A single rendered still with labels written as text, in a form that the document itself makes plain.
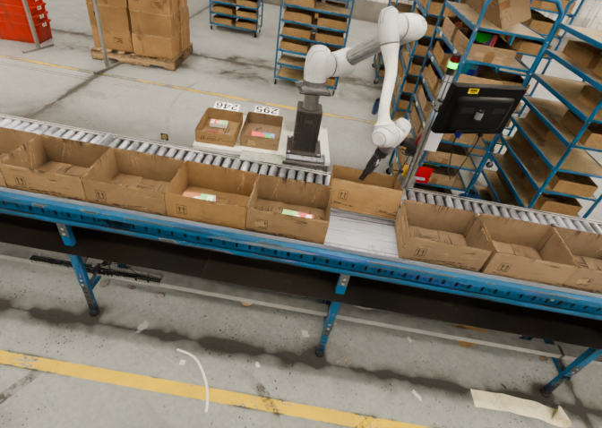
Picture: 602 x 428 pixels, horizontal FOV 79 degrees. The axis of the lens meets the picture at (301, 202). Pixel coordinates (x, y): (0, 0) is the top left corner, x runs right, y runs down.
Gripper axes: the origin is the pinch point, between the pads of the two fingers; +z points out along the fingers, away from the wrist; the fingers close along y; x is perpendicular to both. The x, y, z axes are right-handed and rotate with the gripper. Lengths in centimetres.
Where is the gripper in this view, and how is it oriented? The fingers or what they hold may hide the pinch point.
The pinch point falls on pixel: (364, 175)
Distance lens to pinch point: 227.8
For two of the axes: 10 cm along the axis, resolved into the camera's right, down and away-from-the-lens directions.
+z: -4.7, 6.7, 5.8
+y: 1.1, -6.1, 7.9
